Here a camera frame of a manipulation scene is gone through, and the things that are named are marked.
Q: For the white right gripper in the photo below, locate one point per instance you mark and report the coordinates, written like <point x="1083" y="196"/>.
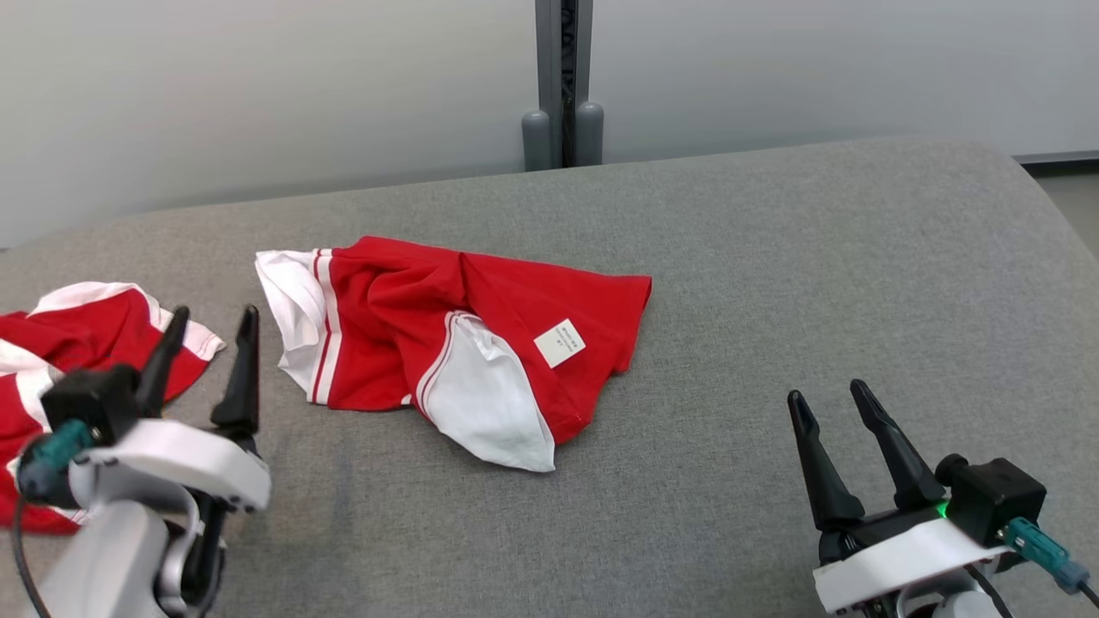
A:
<point x="901" y="562"/>

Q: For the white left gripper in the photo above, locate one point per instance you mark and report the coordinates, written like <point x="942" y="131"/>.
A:
<point x="189" y="459"/>

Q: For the red shorts with white stripes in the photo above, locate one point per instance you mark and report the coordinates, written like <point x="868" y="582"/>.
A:
<point x="94" y="330"/>

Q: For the red shirt with white sleeves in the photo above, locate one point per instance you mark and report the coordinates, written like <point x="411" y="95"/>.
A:
<point x="515" y="300"/>

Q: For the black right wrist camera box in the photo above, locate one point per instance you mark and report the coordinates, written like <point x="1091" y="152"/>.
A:
<point x="996" y="498"/>

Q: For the grey partition post with slot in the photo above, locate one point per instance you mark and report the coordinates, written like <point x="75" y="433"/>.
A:
<point x="549" y="69"/>

